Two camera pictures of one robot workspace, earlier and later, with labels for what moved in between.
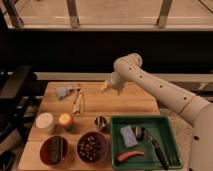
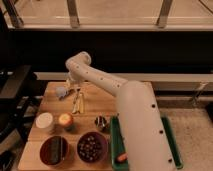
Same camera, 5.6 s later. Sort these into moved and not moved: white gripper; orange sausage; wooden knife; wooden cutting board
Moved: white gripper
Not moved: orange sausage; wooden knife; wooden cutting board
